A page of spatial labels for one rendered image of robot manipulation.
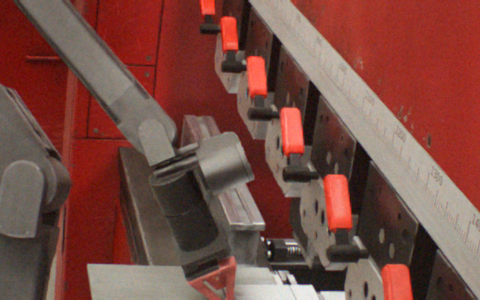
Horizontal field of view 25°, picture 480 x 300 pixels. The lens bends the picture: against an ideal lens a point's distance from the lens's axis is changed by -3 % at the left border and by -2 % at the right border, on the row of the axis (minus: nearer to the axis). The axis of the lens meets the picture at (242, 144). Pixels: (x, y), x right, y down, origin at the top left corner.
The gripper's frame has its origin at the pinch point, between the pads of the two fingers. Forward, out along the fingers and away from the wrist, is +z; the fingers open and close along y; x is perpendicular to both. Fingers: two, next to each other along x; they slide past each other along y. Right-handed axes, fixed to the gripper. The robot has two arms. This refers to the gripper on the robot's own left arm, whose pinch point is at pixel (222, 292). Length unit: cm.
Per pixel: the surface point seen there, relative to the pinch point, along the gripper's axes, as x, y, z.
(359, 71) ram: -23.8, -20.8, -31.3
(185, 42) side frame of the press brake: -10, 86, -6
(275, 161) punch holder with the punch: -13.3, 4.9, -12.8
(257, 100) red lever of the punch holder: -14.2, 7.7, -20.7
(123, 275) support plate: 11.9, 6.9, -4.6
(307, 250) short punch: -12.5, -3.5, -3.2
